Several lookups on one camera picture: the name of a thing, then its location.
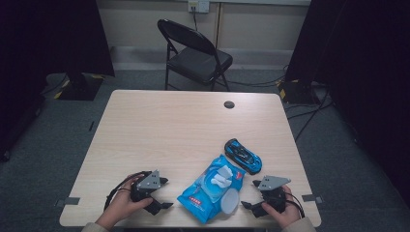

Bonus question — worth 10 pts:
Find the black folding chair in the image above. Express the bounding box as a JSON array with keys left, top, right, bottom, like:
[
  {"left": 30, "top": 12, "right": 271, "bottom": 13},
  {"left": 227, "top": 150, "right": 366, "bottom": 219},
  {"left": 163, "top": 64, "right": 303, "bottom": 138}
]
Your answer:
[{"left": 157, "top": 18, "right": 234, "bottom": 92}]

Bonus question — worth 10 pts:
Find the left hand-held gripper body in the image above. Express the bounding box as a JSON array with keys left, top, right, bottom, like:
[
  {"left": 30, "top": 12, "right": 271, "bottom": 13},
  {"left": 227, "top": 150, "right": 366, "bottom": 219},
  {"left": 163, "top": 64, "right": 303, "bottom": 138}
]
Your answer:
[{"left": 130, "top": 169, "right": 161, "bottom": 203}]

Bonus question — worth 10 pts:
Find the white wall socket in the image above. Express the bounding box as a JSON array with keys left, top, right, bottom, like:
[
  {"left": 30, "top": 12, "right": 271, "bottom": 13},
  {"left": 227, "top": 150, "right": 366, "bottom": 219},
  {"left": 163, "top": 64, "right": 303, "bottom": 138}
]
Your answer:
[{"left": 188, "top": 0, "right": 211, "bottom": 14}]

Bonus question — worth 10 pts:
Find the person's right hand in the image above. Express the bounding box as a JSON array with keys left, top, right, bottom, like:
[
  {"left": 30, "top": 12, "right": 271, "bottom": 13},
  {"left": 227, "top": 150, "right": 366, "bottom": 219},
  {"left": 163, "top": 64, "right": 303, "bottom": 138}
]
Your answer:
[{"left": 261, "top": 185, "right": 303, "bottom": 230}]

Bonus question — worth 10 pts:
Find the black floor cable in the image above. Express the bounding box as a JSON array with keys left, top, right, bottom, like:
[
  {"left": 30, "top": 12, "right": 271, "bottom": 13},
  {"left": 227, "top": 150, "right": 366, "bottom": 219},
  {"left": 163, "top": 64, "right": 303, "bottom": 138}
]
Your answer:
[
  {"left": 221, "top": 66, "right": 288, "bottom": 89},
  {"left": 286, "top": 86, "right": 334, "bottom": 143}
]

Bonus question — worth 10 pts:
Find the white wet wipe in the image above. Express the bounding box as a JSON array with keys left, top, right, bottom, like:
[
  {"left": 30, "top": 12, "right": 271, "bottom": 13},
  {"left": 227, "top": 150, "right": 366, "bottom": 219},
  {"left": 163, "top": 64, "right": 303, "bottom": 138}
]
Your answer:
[{"left": 210, "top": 164, "right": 234, "bottom": 189}]

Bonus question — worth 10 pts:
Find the right hand-held gripper cable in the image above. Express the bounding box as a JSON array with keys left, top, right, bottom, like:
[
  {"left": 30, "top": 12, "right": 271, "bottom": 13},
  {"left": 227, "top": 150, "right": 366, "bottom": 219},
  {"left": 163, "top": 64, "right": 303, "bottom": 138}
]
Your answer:
[{"left": 283, "top": 191, "right": 306, "bottom": 219}]

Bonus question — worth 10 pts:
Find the blue wet wipes pack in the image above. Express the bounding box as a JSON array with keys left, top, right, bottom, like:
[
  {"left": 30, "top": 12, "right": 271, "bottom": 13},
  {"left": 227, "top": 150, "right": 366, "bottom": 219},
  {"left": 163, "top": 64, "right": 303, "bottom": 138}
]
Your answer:
[{"left": 176, "top": 154, "right": 247, "bottom": 225}]

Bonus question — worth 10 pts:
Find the person's left hand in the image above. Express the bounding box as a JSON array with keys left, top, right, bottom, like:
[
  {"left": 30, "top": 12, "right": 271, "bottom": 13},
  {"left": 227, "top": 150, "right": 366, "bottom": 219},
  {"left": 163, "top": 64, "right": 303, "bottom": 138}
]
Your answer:
[{"left": 95, "top": 173, "right": 154, "bottom": 230}]

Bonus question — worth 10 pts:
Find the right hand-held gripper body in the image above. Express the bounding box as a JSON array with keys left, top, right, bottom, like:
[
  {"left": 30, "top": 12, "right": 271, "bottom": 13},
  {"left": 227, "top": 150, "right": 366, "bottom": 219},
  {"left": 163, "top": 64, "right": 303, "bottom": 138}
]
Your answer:
[{"left": 257, "top": 175, "right": 292, "bottom": 214}]

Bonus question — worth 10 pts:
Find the hand-held gripper cable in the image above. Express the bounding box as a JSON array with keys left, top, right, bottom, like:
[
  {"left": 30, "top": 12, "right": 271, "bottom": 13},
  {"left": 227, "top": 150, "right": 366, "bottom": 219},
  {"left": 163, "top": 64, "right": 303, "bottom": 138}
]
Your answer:
[
  {"left": 283, "top": 191, "right": 306, "bottom": 219},
  {"left": 103, "top": 170, "right": 153, "bottom": 212}
]

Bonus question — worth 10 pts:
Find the blue toy car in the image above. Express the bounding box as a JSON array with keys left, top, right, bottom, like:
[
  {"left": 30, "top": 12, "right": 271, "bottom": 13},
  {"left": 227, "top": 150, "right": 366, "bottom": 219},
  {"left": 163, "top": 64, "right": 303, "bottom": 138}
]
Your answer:
[{"left": 223, "top": 138, "right": 263, "bottom": 176}]

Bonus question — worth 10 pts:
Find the left hand-held gripper cable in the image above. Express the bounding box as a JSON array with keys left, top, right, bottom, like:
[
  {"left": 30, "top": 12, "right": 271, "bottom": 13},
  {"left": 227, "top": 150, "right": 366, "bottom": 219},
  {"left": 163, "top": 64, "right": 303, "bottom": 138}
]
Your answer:
[{"left": 103, "top": 170, "right": 153, "bottom": 212}]

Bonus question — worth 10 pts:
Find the black stand base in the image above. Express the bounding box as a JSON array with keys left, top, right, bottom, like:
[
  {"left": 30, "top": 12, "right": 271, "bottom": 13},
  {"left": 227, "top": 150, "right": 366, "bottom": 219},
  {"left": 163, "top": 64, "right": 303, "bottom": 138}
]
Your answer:
[
  {"left": 57, "top": 72, "right": 104, "bottom": 102},
  {"left": 278, "top": 78, "right": 318, "bottom": 104}
]

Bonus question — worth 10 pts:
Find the black curtain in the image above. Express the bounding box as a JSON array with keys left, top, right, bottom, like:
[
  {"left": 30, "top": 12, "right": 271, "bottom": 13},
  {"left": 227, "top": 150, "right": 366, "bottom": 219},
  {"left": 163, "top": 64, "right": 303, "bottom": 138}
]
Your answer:
[
  {"left": 284, "top": 0, "right": 410, "bottom": 207},
  {"left": 0, "top": 0, "right": 115, "bottom": 162}
]

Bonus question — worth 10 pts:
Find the grey tape piece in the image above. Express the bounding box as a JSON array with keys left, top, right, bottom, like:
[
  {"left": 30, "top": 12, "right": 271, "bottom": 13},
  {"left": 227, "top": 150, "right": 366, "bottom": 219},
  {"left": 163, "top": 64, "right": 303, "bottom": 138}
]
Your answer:
[
  {"left": 302, "top": 193, "right": 324, "bottom": 203},
  {"left": 54, "top": 196, "right": 81, "bottom": 208}
]

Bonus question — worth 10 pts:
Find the black plug cable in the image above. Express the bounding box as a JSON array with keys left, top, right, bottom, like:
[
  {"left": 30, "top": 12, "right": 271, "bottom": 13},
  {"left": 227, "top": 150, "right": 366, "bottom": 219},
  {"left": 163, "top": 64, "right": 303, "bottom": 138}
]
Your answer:
[{"left": 190, "top": 5, "right": 199, "bottom": 32}]

